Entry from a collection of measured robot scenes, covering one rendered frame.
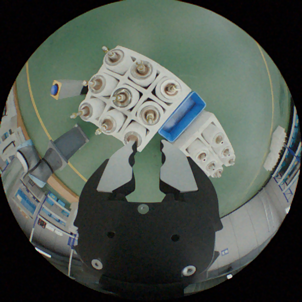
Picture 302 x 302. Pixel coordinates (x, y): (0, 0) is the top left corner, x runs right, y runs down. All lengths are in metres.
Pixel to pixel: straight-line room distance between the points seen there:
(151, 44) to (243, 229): 7.05
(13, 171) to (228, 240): 6.75
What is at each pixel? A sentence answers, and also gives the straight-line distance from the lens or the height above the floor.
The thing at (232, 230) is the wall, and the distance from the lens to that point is 6.49.
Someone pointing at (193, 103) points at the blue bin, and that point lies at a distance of 0.63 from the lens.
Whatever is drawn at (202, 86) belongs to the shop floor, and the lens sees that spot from 0.67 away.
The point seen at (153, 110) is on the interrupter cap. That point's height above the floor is 0.25.
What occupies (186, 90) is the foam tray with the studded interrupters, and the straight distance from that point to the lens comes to 0.42.
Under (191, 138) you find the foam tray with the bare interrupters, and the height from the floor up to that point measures 0.18.
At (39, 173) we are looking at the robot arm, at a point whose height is 0.47.
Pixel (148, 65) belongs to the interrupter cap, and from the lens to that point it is 0.34.
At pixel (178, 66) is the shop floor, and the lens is 0.63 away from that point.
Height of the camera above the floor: 0.57
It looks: 58 degrees down
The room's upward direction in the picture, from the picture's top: 179 degrees counter-clockwise
